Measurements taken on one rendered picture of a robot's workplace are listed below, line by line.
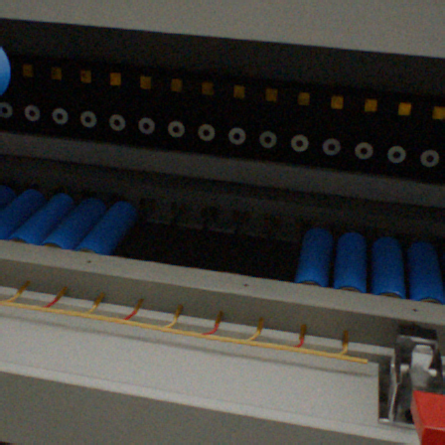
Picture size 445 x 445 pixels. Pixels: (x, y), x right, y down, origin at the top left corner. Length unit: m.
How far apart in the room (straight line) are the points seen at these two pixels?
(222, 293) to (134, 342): 0.05
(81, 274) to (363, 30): 0.18
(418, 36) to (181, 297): 0.16
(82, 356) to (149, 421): 0.05
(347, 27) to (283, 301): 0.13
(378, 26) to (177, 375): 0.18
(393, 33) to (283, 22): 0.05
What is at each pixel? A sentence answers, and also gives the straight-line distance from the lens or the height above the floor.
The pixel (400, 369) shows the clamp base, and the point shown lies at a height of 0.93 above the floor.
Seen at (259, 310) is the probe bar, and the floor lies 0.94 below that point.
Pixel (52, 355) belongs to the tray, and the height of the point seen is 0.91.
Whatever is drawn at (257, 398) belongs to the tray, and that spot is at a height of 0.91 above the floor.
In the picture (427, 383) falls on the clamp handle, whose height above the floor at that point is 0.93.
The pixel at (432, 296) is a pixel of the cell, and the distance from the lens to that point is 0.36.
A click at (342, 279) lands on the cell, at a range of 0.36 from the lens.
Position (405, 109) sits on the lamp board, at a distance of 0.43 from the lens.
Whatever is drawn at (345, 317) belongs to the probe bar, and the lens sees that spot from 0.33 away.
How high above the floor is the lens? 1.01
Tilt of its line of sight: 6 degrees down
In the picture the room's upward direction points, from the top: 7 degrees clockwise
